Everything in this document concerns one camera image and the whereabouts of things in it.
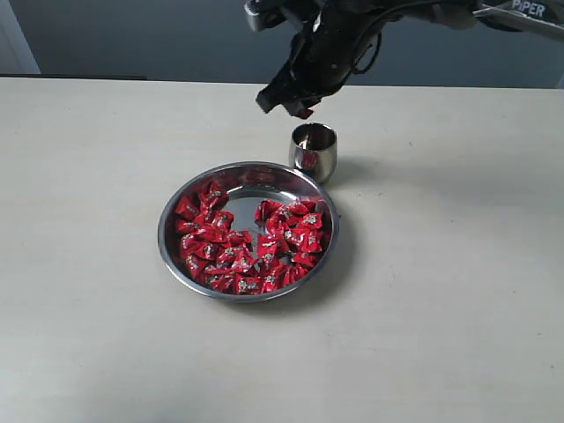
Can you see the red candy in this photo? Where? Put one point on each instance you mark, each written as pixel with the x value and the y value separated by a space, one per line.
pixel 304 113
pixel 186 209
pixel 305 259
pixel 195 265
pixel 311 221
pixel 269 246
pixel 248 285

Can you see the round stainless steel plate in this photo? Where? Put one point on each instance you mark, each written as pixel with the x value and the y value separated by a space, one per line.
pixel 247 183

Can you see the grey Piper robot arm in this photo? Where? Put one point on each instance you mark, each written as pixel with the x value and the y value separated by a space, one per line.
pixel 543 18

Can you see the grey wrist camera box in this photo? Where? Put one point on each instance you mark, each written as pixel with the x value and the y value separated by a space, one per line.
pixel 266 14

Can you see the small stainless steel cup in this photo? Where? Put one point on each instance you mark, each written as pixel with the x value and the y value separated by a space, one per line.
pixel 313 151

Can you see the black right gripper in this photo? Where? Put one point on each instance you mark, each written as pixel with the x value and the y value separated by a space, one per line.
pixel 324 53

